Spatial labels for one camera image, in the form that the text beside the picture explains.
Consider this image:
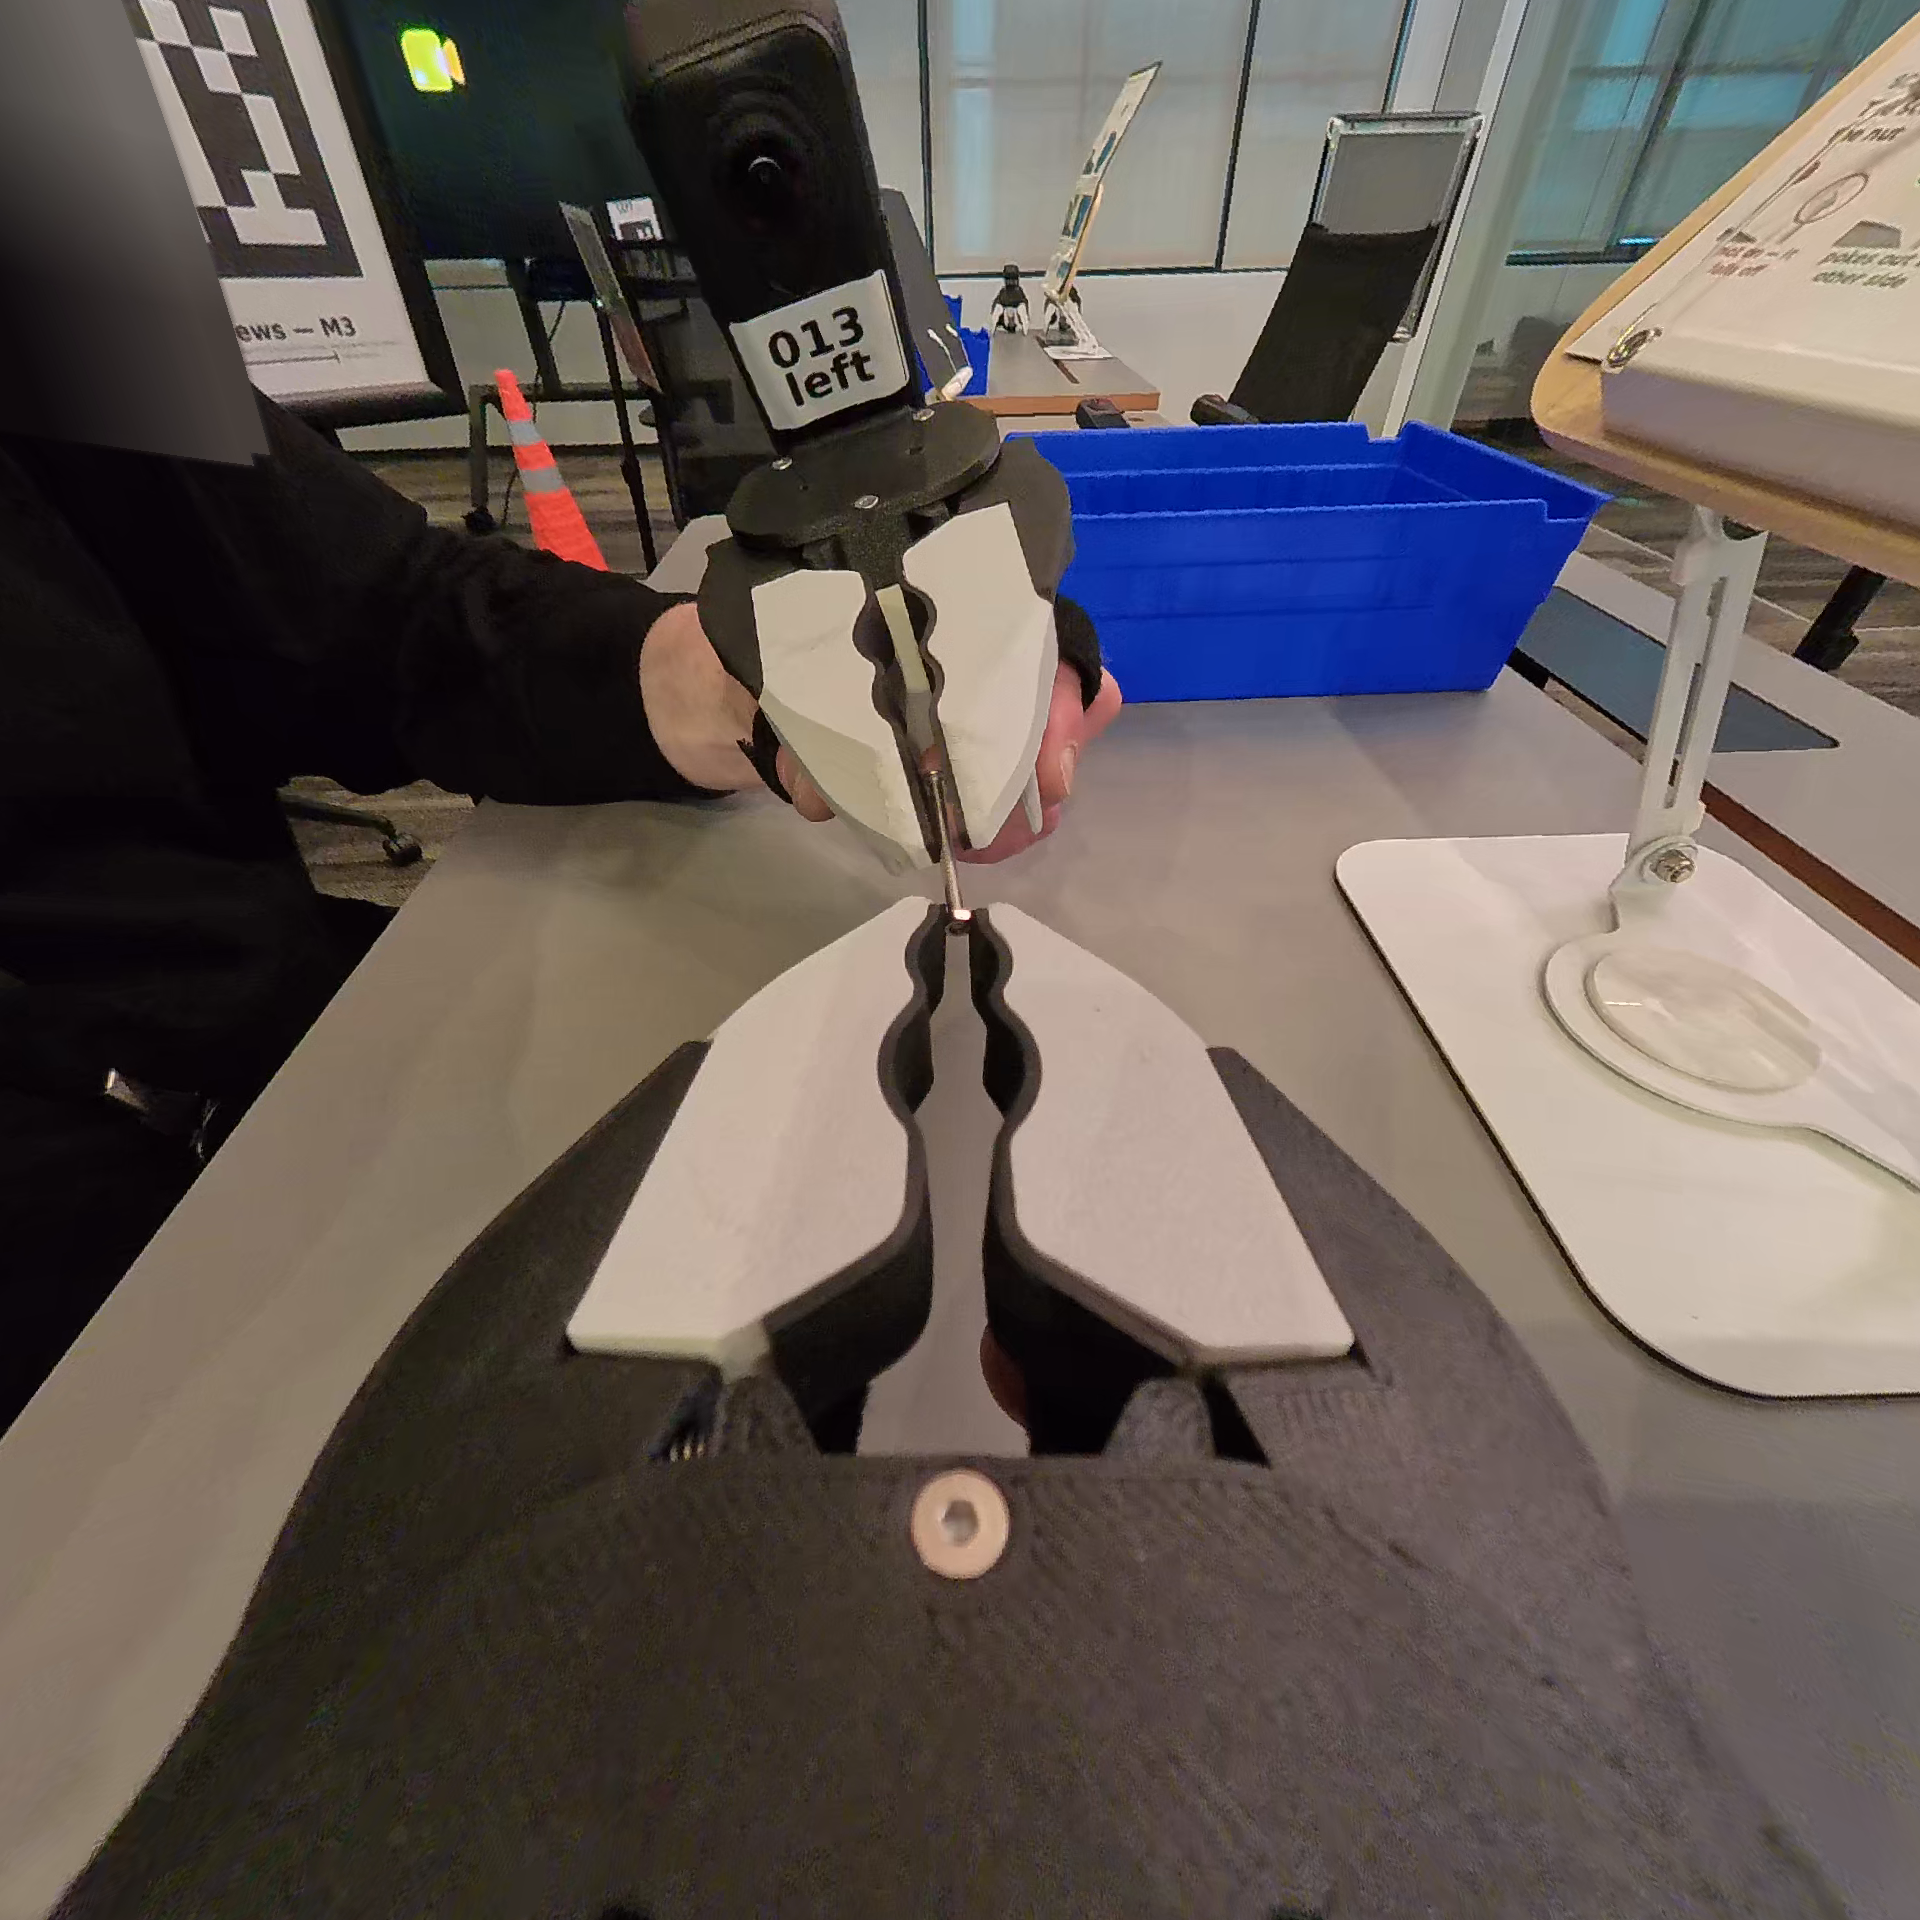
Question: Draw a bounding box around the blue plastic bin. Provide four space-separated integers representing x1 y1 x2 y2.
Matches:
1001 421 1609 703

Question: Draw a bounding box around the black and white poster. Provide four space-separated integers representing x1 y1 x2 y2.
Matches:
128 0 467 407

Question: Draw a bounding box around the metal screw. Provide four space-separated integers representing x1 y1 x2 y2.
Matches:
920 765 972 914

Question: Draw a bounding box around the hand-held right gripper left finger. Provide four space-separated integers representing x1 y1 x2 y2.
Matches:
568 895 944 1368

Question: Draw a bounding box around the framed instruction sheet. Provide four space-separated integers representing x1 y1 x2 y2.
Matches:
1602 46 1920 482

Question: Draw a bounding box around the orange traffic cone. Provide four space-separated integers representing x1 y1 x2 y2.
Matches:
491 368 608 570

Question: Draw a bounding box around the grey desk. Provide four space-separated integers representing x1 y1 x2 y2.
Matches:
0 515 1920 1920

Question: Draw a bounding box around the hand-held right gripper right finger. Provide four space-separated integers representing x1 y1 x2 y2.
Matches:
976 899 1356 1368

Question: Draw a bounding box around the large black display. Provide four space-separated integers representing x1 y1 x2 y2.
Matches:
322 0 662 264

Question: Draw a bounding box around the person's left hand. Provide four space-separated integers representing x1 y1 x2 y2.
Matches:
638 608 1125 863

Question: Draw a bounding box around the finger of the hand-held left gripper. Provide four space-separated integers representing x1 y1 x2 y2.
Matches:
904 502 1059 845
748 576 939 874

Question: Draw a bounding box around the wooden instruction board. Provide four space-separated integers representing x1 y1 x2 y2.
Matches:
1043 58 1164 302
1529 16 1920 578

